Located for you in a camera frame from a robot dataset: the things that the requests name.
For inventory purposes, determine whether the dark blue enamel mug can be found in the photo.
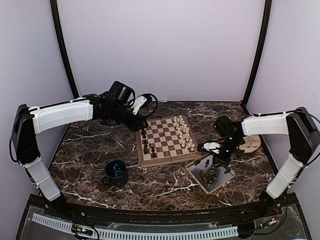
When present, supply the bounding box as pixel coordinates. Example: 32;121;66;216
101;159;129;188

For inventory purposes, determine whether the cream floral ceramic plate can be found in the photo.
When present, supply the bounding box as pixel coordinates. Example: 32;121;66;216
237;135;262;154

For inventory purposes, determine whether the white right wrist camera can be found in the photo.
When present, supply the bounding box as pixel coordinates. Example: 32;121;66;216
197;141;221;154

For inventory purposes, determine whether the silver metal tray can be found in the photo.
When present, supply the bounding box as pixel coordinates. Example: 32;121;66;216
185;153;236;195

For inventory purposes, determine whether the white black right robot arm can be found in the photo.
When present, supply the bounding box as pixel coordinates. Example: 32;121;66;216
199;107;320;217

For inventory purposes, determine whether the white slotted cable duct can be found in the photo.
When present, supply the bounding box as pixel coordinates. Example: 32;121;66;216
31;213;239;240

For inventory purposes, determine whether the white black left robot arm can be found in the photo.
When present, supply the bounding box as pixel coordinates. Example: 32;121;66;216
8;81;159;218

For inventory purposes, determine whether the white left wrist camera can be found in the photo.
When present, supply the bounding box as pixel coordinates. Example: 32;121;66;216
130;94;152;115

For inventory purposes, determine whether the wooden folding chess board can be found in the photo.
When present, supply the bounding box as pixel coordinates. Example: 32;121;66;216
135;116;201;168

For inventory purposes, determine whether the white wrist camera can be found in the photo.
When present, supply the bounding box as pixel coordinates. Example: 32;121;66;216
130;94;152;115
197;141;221;154

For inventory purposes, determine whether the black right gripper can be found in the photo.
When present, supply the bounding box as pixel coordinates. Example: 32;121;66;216
212;136;243;169

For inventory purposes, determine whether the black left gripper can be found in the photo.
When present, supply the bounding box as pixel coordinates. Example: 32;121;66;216
111;103;149;132

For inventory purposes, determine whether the black left frame post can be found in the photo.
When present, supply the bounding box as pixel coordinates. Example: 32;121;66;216
49;0;80;98

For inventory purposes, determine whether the black frame post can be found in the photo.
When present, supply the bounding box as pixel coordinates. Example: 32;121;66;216
49;0;80;98
241;0;272;110

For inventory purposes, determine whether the black right frame post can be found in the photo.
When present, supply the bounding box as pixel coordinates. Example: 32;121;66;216
241;0;272;110

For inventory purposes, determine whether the white chess pieces row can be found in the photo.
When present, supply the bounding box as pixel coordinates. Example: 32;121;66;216
172;115;196;154

